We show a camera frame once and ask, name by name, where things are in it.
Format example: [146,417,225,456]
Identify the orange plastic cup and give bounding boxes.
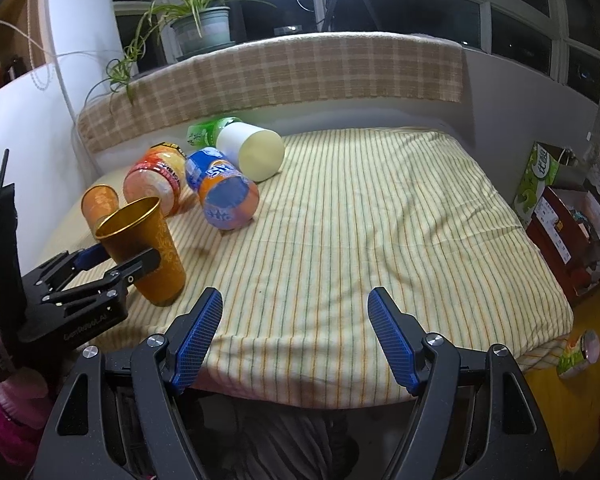
[80,185,121,231]

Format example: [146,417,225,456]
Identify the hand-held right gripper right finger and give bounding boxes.
[367,287,557,480]

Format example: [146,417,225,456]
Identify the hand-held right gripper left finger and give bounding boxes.
[26,287,225,480]

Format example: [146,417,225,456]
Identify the white cup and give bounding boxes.
[215,122,286,184]

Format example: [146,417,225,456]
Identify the red cardboard box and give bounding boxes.
[526,186,600,303]

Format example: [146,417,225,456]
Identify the person's left forearm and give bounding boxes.
[0,374,53,466]

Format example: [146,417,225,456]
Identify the plaid beige cloth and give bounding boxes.
[76,32,467,155]

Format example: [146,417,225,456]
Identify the potted spider plant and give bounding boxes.
[86,0,277,107]

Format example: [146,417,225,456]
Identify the striped yellow bed sheet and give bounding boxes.
[54,127,576,411]

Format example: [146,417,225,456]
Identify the person's grey trousers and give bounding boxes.
[227,400,362,480]

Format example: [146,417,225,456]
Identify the white bead cord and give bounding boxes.
[26,17,52,92]

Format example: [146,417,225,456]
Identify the gold metal cup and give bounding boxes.
[94,196,187,308]

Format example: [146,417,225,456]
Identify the orange snack jar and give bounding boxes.
[123,142,187,219]

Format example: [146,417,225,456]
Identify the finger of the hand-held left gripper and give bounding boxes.
[22,243,112,297]
[41,247,162,312]

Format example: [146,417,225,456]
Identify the grey paper bag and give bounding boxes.
[549,146,587,187]

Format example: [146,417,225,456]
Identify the blue and orange drink cup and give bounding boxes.
[184,147,260,231]

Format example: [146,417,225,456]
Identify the green plastic bottle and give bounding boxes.
[186,116,244,149]

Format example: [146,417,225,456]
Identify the can on floor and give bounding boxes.
[556,330,600,380]

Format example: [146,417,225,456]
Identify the green cardboard carton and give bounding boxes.
[512,141,565,227]

